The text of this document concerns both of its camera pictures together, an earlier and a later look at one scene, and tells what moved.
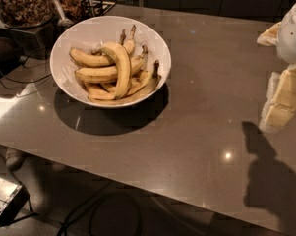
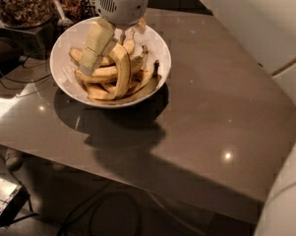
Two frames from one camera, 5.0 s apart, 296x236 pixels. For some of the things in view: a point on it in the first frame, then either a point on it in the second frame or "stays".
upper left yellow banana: (93, 58) stays
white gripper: (292, 34) → (124, 9)
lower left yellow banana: (98, 91) stays
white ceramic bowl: (88, 33) stays
